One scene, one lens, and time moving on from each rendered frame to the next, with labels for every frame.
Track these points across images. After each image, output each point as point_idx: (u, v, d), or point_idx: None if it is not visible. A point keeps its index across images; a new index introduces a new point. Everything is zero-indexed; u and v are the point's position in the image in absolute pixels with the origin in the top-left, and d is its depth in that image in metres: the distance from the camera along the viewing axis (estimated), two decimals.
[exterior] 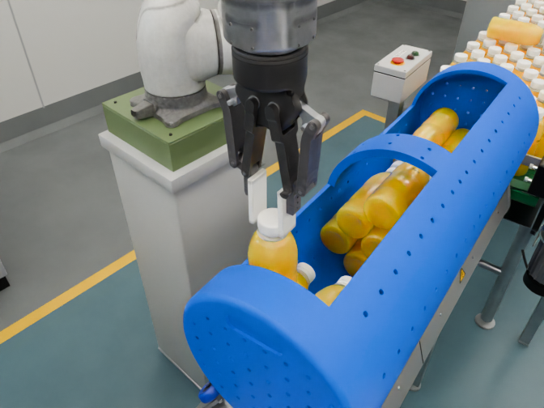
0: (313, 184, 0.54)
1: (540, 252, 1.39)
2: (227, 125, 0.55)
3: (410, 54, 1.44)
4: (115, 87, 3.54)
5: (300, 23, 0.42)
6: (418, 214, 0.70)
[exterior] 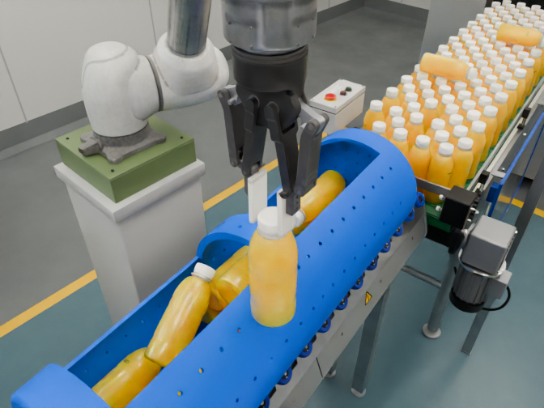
0: (312, 184, 0.54)
1: (460, 271, 1.53)
2: (228, 125, 0.55)
3: (343, 90, 1.57)
4: None
5: (299, 23, 0.42)
6: (240, 307, 0.75)
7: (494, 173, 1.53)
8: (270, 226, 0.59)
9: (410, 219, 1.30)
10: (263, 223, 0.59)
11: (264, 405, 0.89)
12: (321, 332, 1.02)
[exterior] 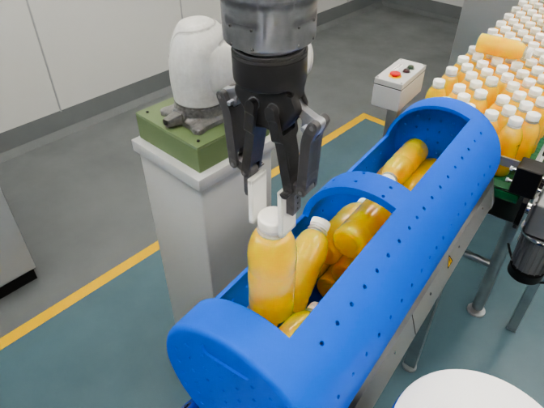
0: (313, 184, 0.54)
1: (521, 244, 1.57)
2: (227, 125, 0.55)
3: (407, 68, 1.61)
4: (127, 91, 3.72)
5: (300, 25, 0.42)
6: (375, 250, 0.79)
7: None
8: (271, 227, 0.59)
9: None
10: (263, 223, 0.59)
11: None
12: None
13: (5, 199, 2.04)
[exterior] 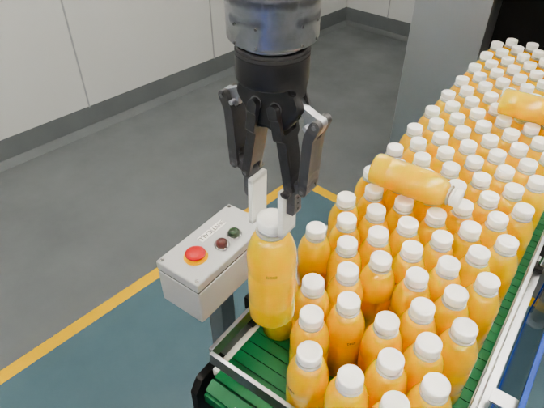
0: (314, 184, 0.54)
1: None
2: (228, 125, 0.55)
3: (223, 238, 0.87)
4: (3, 147, 2.98)
5: (304, 24, 0.42)
6: None
7: (494, 398, 0.83)
8: None
9: None
10: None
11: None
12: None
13: None
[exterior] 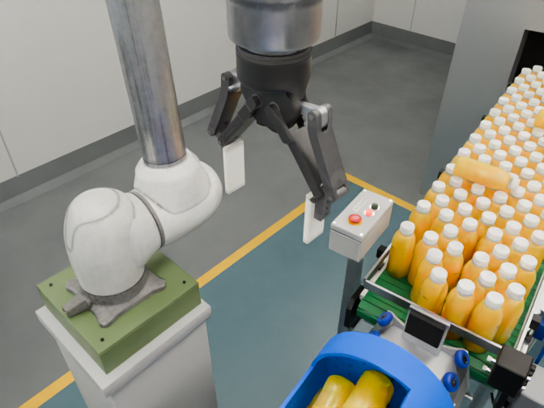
0: (210, 126, 0.60)
1: None
2: (333, 142, 0.49)
3: (370, 210, 1.37)
4: (93, 149, 3.48)
5: None
6: None
7: (543, 308, 1.33)
8: None
9: (454, 391, 1.10)
10: None
11: None
12: None
13: None
